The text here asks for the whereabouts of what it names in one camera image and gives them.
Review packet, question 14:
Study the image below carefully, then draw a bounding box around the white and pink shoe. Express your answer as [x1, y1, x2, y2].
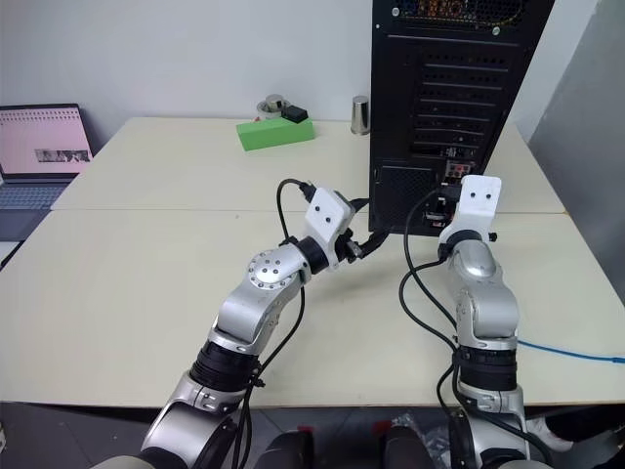
[534, 413, 578, 453]

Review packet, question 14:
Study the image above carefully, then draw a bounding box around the black computer tower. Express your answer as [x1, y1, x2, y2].
[368, 0, 557, 238]

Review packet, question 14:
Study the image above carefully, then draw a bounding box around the small black box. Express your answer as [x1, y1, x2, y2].
[281, 104, 311, 125]

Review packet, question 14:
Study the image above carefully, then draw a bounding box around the dark rounded shape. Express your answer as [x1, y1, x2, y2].
[372, 423, 432, 469]
[253, 425, 314, 469]

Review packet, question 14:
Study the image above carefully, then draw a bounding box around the grey open laptop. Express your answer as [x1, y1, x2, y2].
[0, 103, 95, 212]

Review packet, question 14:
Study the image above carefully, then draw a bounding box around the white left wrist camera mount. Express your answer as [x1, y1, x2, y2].
[304, 187, 356, 271]

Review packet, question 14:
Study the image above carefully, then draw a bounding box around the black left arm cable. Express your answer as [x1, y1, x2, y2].
[232, 178, 314, 469]

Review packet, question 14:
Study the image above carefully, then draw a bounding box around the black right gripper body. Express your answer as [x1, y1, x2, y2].
[427, 193, 458, 231]

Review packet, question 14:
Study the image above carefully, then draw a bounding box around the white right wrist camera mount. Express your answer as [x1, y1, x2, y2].
[447, 174, 504, 235]

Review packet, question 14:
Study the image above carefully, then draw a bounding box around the silver metal cup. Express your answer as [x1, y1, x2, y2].
[350, 95, 371, 136]

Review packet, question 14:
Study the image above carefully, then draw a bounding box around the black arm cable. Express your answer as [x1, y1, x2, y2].
[398, 182, 558, 469]
[232, 178, 314, 469]

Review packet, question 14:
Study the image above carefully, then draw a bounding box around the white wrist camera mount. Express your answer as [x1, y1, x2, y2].
[304, 187, 356, 271]
[447, 174, 504, 235]

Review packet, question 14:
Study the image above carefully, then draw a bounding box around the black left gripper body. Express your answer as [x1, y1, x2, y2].
[335, 192, 366, 263]

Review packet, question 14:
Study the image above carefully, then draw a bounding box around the blue ethernet cable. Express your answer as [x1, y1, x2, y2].
[516, 340, 625, 365]

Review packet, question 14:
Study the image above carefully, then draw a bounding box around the green rectangular box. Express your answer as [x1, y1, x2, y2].
[235, 117, 316, 154]

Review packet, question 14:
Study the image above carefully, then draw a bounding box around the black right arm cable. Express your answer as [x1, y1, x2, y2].
[398, 182, 558, 469]

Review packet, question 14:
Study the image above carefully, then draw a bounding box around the clear plastic bag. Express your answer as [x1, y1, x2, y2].
[390, 412, 458, 465]

